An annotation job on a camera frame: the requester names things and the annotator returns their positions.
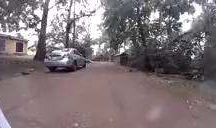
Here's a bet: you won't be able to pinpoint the small dark shed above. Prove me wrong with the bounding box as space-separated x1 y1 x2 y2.
112 51 132 67

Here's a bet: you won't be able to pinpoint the reddish-brown paved road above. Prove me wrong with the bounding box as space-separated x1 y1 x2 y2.
0 61 216 128

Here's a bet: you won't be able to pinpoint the silver car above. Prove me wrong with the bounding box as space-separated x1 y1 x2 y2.
43 47 88 73

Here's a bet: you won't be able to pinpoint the forked tree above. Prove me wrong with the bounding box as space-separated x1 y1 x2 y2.
50 0 97 58

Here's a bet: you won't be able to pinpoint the dense trees and bushes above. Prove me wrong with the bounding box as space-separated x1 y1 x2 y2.
98 0 216 82

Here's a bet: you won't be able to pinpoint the thick tree trunk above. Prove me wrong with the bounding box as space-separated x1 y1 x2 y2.
32 0 51 63

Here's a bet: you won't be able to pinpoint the leaf-strewn dirt verge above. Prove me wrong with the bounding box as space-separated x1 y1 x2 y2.
121 64 216 114

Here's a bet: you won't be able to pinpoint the yellow building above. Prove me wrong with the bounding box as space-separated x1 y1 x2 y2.
0 32 31 57

